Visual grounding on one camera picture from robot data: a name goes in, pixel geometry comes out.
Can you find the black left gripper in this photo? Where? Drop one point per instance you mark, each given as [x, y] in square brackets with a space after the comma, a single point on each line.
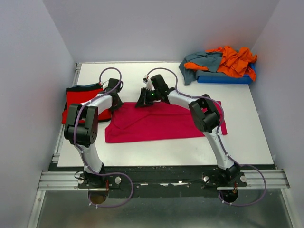
[118, 105]

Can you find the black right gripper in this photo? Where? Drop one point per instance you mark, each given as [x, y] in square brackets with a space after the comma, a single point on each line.
[142, 101]

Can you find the crimson pink t-shirt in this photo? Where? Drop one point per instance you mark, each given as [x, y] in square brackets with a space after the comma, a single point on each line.
[161, 121]

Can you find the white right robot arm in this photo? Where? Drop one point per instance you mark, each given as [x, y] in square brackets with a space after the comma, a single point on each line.
[205, 116]

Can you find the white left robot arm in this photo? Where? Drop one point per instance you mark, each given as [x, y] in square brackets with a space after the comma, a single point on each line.
[81, 129]

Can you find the folded teal t-shirt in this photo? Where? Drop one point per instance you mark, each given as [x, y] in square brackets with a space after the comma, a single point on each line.
[90, 85]

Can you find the folded red t-shirt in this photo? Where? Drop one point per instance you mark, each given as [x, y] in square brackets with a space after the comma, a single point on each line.
[103, 117]

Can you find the grey-blue t-shirt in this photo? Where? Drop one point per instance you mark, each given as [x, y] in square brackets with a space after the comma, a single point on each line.
[200, 64]

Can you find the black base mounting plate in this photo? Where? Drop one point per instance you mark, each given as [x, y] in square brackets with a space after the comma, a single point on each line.
[122, 182]

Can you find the orange t-shirt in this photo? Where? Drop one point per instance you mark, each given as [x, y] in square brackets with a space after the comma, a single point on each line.
[236, 63]

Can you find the blue plastic bin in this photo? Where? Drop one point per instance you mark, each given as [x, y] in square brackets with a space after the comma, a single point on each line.
[220, 78]

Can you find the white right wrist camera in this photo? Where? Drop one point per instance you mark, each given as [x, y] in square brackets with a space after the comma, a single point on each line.
[148, 83]

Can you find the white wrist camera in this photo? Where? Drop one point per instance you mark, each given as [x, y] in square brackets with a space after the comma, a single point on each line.
[148, 83]
[104, 83]

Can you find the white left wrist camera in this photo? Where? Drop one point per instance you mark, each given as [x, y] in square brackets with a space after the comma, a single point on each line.
[104, 83]

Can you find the aluminium extrusion rail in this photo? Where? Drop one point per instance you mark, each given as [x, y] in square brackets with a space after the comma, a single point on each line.
[57, 180]

